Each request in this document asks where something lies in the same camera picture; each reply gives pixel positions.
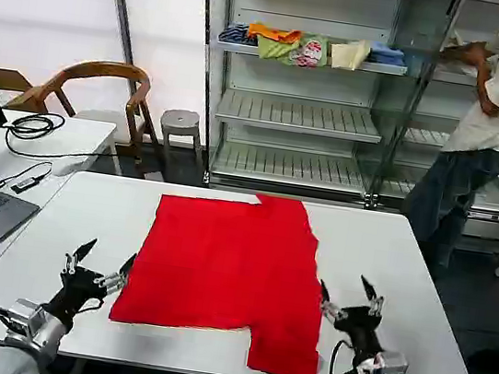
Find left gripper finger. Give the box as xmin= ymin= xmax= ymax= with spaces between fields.
xmin=61 ymin=234 xmax=98 ymax=278
xmin=93 ymin=248 xmax=138 ymax=295

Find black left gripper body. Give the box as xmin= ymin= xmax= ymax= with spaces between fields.
xmin=40 ymin=261 xmax=111 ymax=334

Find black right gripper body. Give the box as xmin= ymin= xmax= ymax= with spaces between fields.
xmin=330 ymin=300 xmax=394 ymax=356

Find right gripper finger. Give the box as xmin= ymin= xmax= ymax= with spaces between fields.
xmin=314 ymin=279 xmax=351 ymax=325
xmin=354 ymin=274 xmax=390 ymax=319

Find red shirt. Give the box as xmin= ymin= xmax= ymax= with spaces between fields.
xmin=103 ymin=174 xmax=343 ymax=374

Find person's left hand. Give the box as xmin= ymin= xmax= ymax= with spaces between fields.
xmin=452 ymin=38 xmax=497 ymax=69

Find white side desk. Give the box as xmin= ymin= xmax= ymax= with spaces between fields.
xmin=0 ymin=106 xmax=119 ymax=328

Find glass-sided metal shelf rack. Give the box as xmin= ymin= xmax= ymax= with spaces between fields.
xmin=363 ymin=0 xmax=499 ymax=255

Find grey round stool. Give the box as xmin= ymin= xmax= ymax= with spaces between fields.
xmin=152 ymin=107 xmax=211 ymax=186

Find curved-back wooden chair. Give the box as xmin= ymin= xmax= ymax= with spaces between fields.
xmin=0 ymin=47 xmax=179 ymax=183

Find flat brown wooden chair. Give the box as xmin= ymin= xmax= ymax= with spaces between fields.
xmin=0 ymin=66 xmax=40 ymax=113

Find metal shelf rack with clothes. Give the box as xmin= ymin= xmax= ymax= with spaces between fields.
xmin=174 ymin=0 xmax=444 ymax=216

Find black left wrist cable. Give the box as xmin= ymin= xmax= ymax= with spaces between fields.
xmin=71 ymin=292 xmax=107 ymax=319

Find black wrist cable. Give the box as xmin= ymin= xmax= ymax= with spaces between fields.
xmin=71 ymin=292 xmax=107 ymax=319
xmin=327 ymin=337 xmax=360 ymax=374

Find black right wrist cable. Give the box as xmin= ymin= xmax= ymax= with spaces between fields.
xmin=327 ymin=337 xmax=360 ymax=374

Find black adapter with cable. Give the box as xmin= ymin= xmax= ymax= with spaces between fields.
xmin=0 ymin=154 xmax=55 ymax=201

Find coiled black cable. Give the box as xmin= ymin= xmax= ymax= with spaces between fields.
xmin=1 ymin=107 xmax=123 ymax=170

